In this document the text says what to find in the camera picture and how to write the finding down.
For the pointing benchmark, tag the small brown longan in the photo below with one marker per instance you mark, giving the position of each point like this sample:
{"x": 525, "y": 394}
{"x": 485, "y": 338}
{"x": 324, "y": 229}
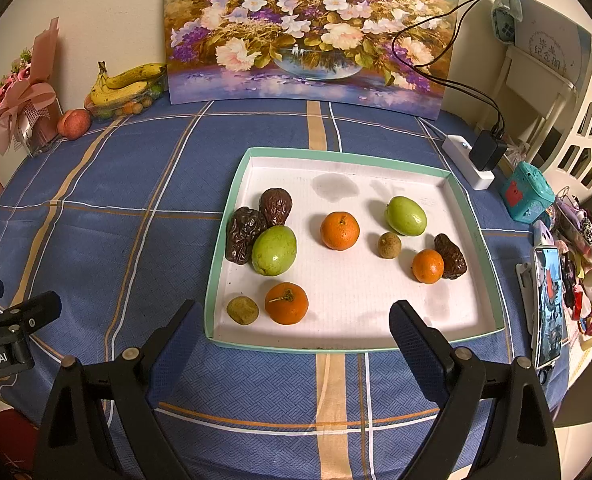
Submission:
{"x": 389, "y": 245}
{"x": 242, "y": 310}

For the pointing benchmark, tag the yellow banana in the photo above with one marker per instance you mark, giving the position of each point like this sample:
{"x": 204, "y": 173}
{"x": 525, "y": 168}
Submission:
{"x": 115, "y": 92}
{"x": 140, "y": 74}

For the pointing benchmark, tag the white power strip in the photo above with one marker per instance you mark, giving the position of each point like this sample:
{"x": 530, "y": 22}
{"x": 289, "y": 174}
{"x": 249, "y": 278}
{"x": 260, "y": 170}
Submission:
{"x": 463, "y": 160}

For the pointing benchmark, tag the flower painting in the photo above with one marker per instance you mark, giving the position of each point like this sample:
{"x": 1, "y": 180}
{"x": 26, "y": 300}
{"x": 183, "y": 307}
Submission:
{"x": 301, "y": 30}

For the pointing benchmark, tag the orange mandarin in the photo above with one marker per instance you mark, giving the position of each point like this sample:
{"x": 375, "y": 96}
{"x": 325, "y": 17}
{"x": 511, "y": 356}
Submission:
{"x": 286, "y": 304}
{"x": 427, "y": 266}
{"x": 340, "y": 231}

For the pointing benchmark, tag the pile of small toys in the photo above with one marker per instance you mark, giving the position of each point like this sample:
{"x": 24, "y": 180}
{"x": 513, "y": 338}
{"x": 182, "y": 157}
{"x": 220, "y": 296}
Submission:
{"x": 583, "y": 250}

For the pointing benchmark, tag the dried red date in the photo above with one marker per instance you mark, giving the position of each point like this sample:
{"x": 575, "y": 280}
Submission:
{"x": 276, "y": 205}
{"x": 240, "y": 237}
{"x": 454, "y": 260}

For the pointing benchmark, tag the pale blue printed board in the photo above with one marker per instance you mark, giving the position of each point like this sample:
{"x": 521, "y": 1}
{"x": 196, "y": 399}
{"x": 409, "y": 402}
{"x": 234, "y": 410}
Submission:
{"x": 551, "y": 40}

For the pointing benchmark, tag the pile of kumquats and longans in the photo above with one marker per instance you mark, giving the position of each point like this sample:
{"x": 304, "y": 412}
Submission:
{"x": 130, "y": 108}

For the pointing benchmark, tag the white tray with green rim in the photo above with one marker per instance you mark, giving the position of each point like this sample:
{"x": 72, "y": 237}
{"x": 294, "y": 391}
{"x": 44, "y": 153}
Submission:
{"x": 356, "y": 300}

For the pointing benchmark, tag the teal toy box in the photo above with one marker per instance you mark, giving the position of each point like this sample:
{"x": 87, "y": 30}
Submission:
{"x": 526, "y": 192}

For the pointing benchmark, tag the clear plastic container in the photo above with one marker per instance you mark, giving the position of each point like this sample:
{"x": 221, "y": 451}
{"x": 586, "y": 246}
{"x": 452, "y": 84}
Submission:
{"x": 91, "y": 109}

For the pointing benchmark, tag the black charger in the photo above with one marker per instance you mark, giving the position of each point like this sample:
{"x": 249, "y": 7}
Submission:
{"x": 488, "y": 151}

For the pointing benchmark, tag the pink flower bouquet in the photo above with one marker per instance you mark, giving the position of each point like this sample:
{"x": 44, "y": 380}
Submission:
{"x": 23, "y": 95}

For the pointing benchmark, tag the blue checked tablecloth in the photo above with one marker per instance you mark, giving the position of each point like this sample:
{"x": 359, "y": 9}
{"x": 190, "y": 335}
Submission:
{"x": 125, "y": 240}

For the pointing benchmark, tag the smartphone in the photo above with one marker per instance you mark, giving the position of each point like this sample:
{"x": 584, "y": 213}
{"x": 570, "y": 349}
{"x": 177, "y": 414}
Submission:
{"x": 550, "y": 305}

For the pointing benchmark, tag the red apple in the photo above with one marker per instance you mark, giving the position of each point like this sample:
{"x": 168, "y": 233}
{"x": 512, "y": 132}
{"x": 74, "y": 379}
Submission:
{"x": 74, "y": 123}

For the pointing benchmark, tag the green jujube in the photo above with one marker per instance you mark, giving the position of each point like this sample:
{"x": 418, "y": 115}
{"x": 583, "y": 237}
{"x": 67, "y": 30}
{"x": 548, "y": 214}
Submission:
{"x": 406, "y": 216}
{"x": 274, "y": 251}

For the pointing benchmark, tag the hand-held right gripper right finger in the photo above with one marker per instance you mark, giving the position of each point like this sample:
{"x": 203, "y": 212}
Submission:
{"x": 416, "y": 355}

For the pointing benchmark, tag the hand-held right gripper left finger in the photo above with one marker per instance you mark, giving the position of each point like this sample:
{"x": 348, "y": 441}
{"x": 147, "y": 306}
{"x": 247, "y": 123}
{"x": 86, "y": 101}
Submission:
{"x": 180, "y": 350}

